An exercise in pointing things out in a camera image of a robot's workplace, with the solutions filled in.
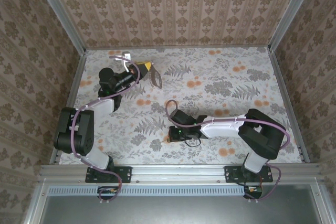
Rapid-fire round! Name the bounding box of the floral patterned table cover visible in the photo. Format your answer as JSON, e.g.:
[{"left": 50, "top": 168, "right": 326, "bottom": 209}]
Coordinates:
[{"left": 56, "top": 47, "right": 302, "bottom": 166}]

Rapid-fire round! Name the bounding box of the grey metal sheet panel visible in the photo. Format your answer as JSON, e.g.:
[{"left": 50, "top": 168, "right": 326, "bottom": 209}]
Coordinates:
[{"left": 39, "top": 195, "right": 323, "bottom": 224}]

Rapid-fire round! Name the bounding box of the small connector plug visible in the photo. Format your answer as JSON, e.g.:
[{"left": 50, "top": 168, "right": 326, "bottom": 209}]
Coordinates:
[
  {"left": 99, "top": 187, "right": 118, "bottom": 196},
  {"left": 244, "top": 185, "right": 263, "bottom": 198}
]

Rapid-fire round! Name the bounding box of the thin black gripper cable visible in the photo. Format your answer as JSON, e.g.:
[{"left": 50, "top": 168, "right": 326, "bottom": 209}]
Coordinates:
[{"left": 183, "top": 134, "right": 202, "bottom": 148}]

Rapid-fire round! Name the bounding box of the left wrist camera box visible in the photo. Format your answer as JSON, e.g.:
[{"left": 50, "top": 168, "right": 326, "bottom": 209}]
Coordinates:
[{"left": 115, "top": 51, "right": 132, "bottom": 73}]

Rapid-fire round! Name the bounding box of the aluminium frame rail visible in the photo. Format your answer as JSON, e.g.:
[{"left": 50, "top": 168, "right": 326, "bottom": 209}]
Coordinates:
[{"left": 39, "top": 164, "right": 322, "bottom": 183}]

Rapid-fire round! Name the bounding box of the aluminium side rail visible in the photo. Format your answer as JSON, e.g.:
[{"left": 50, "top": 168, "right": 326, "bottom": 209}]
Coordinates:
[
  {"left": 267, "top": 47, "right": 310, "bottom": 163},
  {"left": 49, "top": 49, "right": 87, "bottom": 164}
]

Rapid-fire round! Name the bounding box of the grey slotted cable duct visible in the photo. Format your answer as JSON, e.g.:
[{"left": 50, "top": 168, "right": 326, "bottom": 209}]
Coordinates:
[{"left": 48, "top": 185, "right": 249, "bottom": 196}]

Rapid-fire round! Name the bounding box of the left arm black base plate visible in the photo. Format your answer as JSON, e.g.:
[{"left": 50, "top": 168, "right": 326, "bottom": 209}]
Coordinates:
[{"left": 85, "top": 165, "right": 132, "bottom": 184}]

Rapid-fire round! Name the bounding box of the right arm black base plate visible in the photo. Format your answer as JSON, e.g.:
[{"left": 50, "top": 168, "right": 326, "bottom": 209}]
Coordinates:
[{"left": 224, "top": 165, "right": 274, "bottom": 184}]

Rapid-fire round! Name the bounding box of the aluminium corner post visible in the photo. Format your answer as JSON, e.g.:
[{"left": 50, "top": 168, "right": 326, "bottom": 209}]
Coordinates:
[
  {"left": 30, "top": 0, "right": 87, "bottom": 54},
  {"left": 267, "top": 0, "right": 320, "bottom": 51}
]

